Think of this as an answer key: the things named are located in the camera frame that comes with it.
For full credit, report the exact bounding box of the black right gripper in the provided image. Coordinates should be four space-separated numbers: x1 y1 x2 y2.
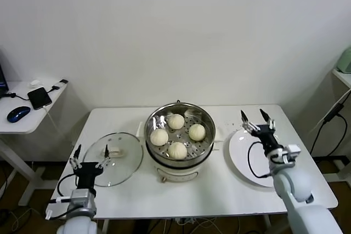
240 109 285 153

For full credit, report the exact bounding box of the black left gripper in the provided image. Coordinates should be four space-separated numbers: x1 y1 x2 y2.
70 144 112 191

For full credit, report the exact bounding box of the glass lid with cream handle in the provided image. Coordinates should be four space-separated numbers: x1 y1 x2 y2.
82 132 144 187

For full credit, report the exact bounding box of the white steamed baozi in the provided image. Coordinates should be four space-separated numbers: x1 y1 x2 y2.
150 128 169 146
167 113 185 130
167 141 188 160
188 123 206 141

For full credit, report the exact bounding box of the stainless steel steamer basket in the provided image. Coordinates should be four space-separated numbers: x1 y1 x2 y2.
144 103 217 168

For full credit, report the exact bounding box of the white round plate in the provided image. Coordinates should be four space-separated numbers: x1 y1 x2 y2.
229 129 296 188

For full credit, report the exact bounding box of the white side table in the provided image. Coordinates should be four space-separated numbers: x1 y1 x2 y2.
331 68 351 92
0 80 72 207

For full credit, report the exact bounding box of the white table leg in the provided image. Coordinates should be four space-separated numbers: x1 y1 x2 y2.
100 219 111 234
262 213 275 234

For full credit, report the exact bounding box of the black smartphone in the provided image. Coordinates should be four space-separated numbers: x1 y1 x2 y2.
27 87 53 111

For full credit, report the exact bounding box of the black power adapter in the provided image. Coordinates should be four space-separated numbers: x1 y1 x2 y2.
323 103 344 124

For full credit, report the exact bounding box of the blue computer mouse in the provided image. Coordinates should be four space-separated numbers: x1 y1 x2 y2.
7 106 31 123

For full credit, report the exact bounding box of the white electric cooker base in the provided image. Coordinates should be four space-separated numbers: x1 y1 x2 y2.
136 121 224 184

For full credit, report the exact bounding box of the pale green appliance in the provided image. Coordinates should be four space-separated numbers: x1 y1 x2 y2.
336 47 351 75

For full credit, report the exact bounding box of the white power strip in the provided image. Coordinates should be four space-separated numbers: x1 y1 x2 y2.
175 217 197 225

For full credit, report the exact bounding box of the black laptop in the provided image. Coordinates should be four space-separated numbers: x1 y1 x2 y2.
0 49 10 99

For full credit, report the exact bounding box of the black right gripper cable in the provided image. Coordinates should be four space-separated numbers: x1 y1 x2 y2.
248 140 272 179

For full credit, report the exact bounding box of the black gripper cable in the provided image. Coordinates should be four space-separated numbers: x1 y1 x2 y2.
248 140 272 179
56 173 79 199

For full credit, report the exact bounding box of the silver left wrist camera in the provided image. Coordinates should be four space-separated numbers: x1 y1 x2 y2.
70 189 97 210

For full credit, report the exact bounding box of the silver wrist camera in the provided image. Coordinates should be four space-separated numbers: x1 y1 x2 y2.
282 143 302 163
70 189 97 210

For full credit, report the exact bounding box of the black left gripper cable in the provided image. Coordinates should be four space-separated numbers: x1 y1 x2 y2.
56 173 79 199

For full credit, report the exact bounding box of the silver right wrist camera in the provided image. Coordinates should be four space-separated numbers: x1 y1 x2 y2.
282 143 302 163

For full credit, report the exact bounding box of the white charging cable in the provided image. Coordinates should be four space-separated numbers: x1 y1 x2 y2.
41 104 60 133

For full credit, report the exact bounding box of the black power cable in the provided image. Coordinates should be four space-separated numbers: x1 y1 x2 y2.
309 113 348 158

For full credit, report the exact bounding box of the long white cable strip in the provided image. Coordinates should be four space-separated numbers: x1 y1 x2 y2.
308 88 351 135

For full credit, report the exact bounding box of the black laptop cable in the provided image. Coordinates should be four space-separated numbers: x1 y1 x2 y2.
0 91 31 102

